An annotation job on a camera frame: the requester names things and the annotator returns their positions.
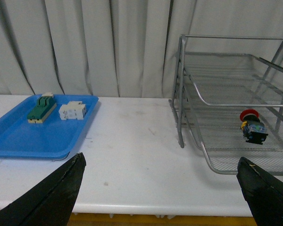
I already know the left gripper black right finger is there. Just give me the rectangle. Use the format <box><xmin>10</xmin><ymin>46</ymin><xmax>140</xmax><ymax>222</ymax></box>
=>
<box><xmin>237</xmin><ymin>157</ymin><xmax>283</xmax><ymax>226</ymax></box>

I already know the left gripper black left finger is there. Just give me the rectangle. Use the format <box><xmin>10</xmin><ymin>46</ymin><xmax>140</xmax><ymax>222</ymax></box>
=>
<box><xmin>0</xmin><ymin>153</ymin><xmax>86</xmax><ymax>226</ymax></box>

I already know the red emergency stop button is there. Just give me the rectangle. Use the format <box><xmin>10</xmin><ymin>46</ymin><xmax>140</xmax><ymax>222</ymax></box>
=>
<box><xmin>240</xmin><ymin>109</ymin><xmax>268</xmax><ymax>145</ymax></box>

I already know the silver mesh tray rack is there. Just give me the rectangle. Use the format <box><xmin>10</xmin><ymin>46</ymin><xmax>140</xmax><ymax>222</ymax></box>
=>
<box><xmin>169</xmin><ymin>34</ymin><xmax>283</xmax><ymax>176</ymax></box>

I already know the blue plastic tray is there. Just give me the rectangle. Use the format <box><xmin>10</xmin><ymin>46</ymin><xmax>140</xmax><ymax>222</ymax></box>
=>
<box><xmin>0</xmin><ymin>95</ymin><xmax>98</xmax><ymax>160</ymax></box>

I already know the white circuit breaker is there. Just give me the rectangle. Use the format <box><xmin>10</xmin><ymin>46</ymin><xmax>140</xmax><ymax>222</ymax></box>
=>
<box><xmin>58</xmin><ymin>101</ymin><xmax>87</xmax><ymax>120</ymax></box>

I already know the white curtain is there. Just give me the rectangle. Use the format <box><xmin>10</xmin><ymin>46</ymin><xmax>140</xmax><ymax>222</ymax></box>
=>
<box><xmin>0</xmin><ymin>0</ymin><xmax>283</xmax><ymax>97</ymax></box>

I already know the green knife switch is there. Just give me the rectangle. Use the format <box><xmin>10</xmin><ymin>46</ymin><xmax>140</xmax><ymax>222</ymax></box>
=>
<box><xmin>27</xmin><ymin>92</ymin><xmax>57</xmax><ymax>124</ymax></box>

